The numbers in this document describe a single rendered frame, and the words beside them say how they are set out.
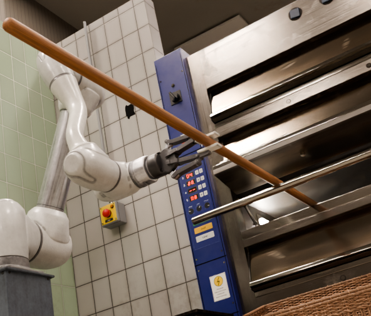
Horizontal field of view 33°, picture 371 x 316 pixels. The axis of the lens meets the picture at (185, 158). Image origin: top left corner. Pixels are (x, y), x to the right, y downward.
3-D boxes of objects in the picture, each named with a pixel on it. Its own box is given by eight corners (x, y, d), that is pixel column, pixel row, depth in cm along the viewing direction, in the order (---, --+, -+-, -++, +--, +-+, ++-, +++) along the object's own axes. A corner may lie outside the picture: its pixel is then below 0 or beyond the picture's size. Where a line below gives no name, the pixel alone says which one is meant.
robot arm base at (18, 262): (-47, 283, 196) (-47, 266, 199) (5, 291, 215) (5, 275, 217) (-5, 266, 189) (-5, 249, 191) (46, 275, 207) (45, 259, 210)
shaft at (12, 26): (11, 25, 119) (10, 12, 121) (0, 32, 121) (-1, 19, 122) (321, 209, 258) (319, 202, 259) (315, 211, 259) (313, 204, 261)
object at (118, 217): (110, 229, 301) (108, 210, 305) (127, 222, 296) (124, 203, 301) (101, 227, 295) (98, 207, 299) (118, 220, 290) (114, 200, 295)
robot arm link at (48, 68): (66, 65, 218) (89, 81, 229) (47, 33, 227) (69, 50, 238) (39, 90, 220) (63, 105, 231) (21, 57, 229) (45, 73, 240)
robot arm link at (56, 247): (0, 261, 220) (40, 271, 239) (35, 268, 213) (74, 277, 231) (52, 60, 239) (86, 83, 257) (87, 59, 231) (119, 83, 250)
